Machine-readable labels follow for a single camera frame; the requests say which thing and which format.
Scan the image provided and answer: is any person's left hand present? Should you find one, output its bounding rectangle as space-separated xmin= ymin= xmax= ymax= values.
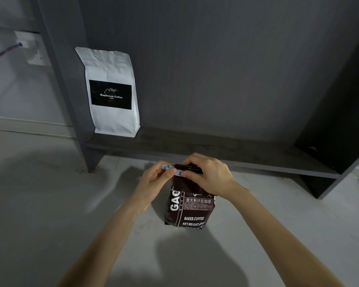
xmin=132 ymin=161 xmax=177 ymax=214

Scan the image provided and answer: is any person's right hand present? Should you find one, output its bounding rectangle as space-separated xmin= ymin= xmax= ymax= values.
xmin=181 ymin=152 xmax=242 ymax=198

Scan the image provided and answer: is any light blue bag clip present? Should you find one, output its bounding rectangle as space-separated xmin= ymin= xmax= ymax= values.
xmin=161 ymin=164 xmax=186 ymax=177

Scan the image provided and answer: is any dark brown coffee bag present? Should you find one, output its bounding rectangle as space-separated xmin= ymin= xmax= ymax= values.
xmin=165 ymin=164 xmax=217 ymax=230

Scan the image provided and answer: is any person's right forearm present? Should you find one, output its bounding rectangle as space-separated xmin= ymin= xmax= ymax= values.
xmin=218 ymin=181 xmax=346 ymax=287

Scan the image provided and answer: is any person's left forearm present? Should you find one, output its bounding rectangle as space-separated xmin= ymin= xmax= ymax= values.
xmin=56 ymin=194 xmax=156 ymax=287

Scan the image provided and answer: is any dark grey shelf unit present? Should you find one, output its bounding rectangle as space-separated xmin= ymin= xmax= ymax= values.
xmin=28 ymin=0 xmax=359 ymax=200

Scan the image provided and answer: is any white coffee bag black label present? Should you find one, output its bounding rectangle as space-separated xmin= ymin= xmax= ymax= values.
xmin=75 ymin=47 xmax=141 ymax=138

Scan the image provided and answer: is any white wall socket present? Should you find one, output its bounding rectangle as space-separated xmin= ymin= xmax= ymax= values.
xmin=14 ymin=30 xmax=46 ymax=66

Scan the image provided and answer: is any braided power cable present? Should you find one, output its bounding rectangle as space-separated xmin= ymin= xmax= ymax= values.
xmin=0 ymin=42 xmax=24 ymax=68

